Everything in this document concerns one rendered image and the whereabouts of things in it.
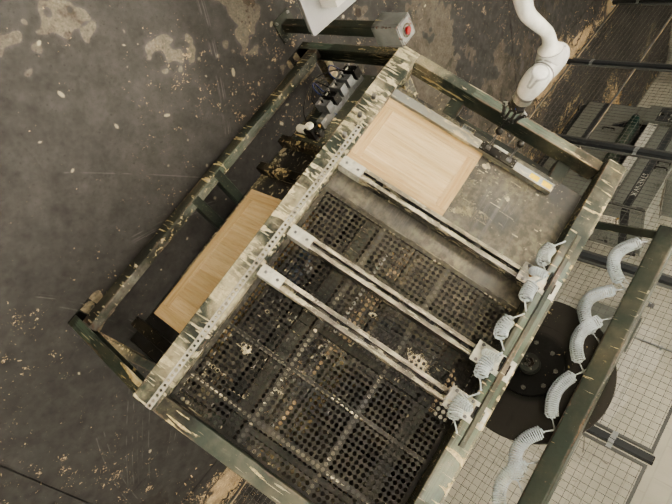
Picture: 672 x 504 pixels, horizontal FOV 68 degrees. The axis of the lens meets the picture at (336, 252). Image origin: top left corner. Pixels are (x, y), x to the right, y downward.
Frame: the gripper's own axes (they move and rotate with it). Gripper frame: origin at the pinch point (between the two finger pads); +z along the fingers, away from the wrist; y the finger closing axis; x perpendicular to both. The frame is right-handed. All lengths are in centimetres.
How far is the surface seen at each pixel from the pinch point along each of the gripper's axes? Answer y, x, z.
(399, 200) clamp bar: 22, 61, 8
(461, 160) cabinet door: 7.7, 21.8, 13.9
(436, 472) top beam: -55, 155, 6
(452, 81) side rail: 34.6, -13.0, 10.5
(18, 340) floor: 143, 220, 45
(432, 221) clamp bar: 3, 61, 8
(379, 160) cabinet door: 42, 46, 14
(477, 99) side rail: 18.4, -11.6, 10.8
